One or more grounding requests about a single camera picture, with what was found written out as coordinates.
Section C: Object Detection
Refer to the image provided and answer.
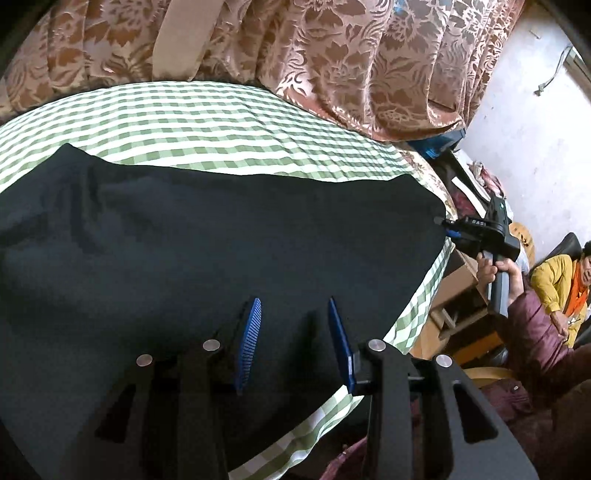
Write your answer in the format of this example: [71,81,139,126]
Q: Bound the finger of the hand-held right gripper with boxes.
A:
[435,217,467,240]

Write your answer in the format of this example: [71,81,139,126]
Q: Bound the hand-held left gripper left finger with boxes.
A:
[58,296,263,480]

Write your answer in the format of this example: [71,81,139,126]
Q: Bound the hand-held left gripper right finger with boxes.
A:
[328,296,541,480]

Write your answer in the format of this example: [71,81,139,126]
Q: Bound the black pants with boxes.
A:
[0,143,448,480]

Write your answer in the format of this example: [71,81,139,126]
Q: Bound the person's right forearm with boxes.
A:
[505,287,591,409]

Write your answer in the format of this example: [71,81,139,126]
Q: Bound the person's right hand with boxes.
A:
[475,255,514,297]

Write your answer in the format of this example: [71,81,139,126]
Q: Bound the black chair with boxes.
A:
[551,232,583,261]

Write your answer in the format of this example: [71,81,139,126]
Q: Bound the light wooden stool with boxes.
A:
[410,249,506,363]

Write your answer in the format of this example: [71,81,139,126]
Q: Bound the blue box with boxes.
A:
[410,129,465,160]

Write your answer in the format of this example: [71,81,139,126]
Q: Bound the brown floral curtain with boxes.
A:
[0,0,527,141]

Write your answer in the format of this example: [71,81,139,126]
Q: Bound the green checked bedsheet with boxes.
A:
[0,80,458,480]

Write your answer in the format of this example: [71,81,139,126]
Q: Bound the grey wall cable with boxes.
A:
[533,44,575,99]

